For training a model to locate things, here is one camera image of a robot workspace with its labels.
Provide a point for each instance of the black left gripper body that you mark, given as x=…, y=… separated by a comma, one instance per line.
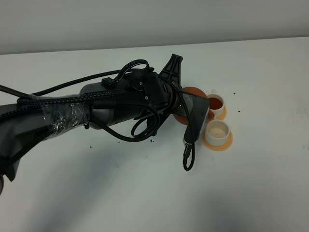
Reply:
x=161, y=92

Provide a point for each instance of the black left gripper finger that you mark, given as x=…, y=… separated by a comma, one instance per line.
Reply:
x=172, y=70

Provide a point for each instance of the brown round teapot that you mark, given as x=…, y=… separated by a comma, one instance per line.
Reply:
x=198, y=92

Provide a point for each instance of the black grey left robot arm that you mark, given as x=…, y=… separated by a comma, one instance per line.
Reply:
x=130, y=104

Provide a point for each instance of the far white teacup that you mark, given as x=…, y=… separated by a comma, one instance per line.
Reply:
x=217, y=102

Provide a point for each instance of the white teacup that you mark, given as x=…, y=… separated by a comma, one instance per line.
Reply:
x=217, y=129
x=217, y=102

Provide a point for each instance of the far orange coaster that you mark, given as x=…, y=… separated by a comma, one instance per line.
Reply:
x=223, y=115

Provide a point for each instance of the orange coaster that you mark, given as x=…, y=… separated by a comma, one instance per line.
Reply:
x=217, y=144
x=223, y=115

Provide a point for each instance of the near white teacup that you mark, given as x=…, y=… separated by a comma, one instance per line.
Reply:
x=217, y=129

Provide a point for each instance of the near orange coaster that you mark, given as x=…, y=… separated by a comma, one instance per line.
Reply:
x=217, y=144

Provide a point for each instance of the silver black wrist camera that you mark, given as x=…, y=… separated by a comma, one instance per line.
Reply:
x=198, y=108

